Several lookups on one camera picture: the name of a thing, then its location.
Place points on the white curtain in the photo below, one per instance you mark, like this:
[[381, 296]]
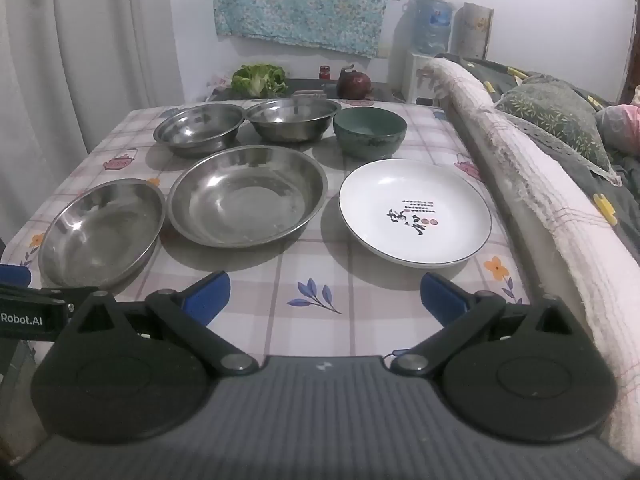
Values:
[[85, 45]]

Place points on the shallow steel plate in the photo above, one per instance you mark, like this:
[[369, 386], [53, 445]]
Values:
[[100, 235]]

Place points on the blue water bottle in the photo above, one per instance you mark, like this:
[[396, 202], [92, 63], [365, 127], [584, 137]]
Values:
[[434, 25]]

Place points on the napa cabbage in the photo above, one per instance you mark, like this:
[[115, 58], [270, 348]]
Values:
[[259, 80]]

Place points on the wide steel bowl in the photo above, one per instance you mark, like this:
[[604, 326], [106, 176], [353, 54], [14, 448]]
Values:
[[292, 120]]

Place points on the white printed ceramic plate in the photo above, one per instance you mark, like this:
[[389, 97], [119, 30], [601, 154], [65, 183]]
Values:
[[380, 195]]

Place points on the large deep steel plate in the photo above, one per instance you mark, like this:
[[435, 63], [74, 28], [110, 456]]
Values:
[[247, 200]]

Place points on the floral wall cloth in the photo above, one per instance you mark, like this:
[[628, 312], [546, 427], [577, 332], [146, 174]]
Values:
[[300, 0]]

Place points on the small steel bowl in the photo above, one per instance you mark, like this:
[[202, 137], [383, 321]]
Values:
[[197, 132]]

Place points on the red lidded jar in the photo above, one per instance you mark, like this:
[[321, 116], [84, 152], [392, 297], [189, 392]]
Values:
[[325, 73]]

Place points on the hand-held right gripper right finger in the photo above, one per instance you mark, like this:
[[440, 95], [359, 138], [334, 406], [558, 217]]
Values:
[[442, 299]]

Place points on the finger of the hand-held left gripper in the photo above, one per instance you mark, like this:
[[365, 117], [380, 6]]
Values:
[[50, 294], [14, 275]]

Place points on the green ceramic bowl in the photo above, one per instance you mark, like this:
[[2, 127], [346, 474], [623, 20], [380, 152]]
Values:
[[370, 130]]

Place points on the leaf print pillow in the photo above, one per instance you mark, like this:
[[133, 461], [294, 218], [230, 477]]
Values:
[[550, 110]]

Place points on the red onion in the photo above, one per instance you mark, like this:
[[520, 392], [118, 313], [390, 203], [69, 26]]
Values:
[[354, 84]]

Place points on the grey bedding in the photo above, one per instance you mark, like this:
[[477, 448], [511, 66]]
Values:
[[630, 200]]

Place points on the pink cloth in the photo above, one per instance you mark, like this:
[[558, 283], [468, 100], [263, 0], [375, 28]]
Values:
[[625, 120]]

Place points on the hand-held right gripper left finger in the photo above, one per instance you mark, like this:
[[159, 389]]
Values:
[[207, 297]]

